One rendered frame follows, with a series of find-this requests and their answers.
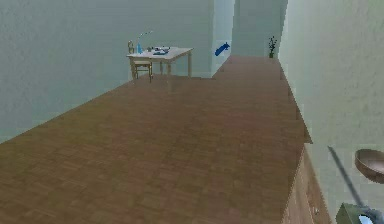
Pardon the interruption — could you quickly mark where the light wooden table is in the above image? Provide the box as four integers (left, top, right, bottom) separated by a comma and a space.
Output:
126, 46, 195, 79

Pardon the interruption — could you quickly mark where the wooden chair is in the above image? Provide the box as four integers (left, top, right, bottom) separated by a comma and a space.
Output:
127, 40, 154, 83

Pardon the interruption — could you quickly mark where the white desk lamp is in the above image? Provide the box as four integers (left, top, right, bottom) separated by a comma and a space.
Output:
137, 30, 154, 45

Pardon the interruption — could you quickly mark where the dark house plant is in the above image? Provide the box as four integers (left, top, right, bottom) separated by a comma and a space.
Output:
268, 35, 278, 59

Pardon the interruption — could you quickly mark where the wooden cabinet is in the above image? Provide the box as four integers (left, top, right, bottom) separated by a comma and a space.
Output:
281, 145, 333, 224

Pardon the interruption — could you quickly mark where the grey thin rod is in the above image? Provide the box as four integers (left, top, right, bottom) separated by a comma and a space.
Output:
327, 145, 366, 208

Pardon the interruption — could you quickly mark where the brown bowl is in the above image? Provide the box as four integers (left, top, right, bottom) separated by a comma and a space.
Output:
354, 148, 384, 185

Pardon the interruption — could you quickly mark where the green grey box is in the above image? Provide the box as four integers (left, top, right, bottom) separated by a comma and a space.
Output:
334, 202, 384, 224

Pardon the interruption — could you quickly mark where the blue wall object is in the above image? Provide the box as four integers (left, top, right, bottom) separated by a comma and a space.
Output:
214, 41, 231, 57

